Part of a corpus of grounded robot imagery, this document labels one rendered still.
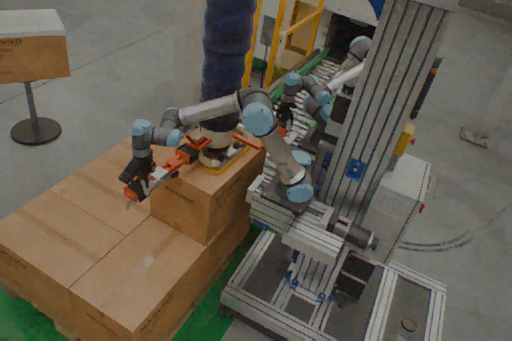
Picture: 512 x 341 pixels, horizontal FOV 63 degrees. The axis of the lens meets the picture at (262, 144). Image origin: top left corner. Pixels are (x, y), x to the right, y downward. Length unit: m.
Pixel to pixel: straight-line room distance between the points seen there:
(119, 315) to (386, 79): 1.60
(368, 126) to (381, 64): 0.29
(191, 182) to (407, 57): 1.19
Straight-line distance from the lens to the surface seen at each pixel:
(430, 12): 1.73
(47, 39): 3.56
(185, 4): 3.52
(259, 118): 1.58
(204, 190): 2.15
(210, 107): 1.76
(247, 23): 1.93
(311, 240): 2.03
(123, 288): 2.28
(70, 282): 2.33
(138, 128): 1.71
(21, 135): 4.13
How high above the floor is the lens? 2.43
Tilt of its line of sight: 36 degrees down
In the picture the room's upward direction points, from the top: 12 degrees clockwise
